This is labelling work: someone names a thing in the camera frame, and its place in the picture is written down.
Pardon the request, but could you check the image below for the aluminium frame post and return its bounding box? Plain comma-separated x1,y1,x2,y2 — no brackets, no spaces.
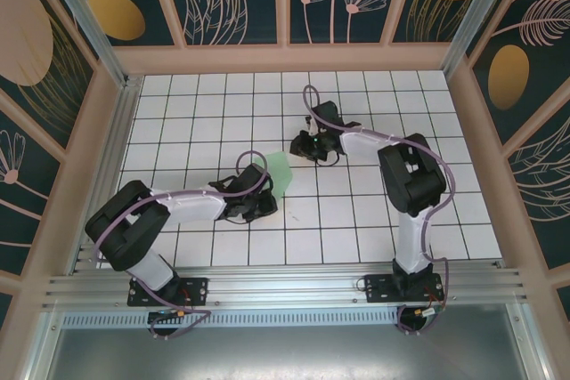
35,0,130,87
443,0,522,83

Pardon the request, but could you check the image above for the grey sheet metal panel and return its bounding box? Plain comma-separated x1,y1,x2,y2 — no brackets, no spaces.
26,303,549,380

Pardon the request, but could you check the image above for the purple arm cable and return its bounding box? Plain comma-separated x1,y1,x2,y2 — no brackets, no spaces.
94,150,271,340
302,84,456,336

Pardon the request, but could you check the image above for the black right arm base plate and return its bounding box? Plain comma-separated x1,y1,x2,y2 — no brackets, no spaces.
363,273,446,303

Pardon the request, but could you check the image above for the grey slotted cable duct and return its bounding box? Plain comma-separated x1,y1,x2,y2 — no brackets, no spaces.
60,306,509,327

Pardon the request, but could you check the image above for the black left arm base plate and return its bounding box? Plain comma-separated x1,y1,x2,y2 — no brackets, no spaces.
127,276,210,308

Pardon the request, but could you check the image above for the long aluminium mounting rail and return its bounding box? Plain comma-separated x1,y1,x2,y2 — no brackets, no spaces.
42,263,535,310

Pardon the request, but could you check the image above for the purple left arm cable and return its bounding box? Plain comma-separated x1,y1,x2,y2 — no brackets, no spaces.
94,150,271,340

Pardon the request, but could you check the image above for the aluminium side rail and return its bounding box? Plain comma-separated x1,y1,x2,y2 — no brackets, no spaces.
66,77,143,274

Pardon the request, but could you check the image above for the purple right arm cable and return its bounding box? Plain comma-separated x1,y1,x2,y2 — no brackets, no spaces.
302,84,456,336

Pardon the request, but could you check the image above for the green cloth sheet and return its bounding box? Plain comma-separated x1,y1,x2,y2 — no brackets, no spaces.
255,151,295,201

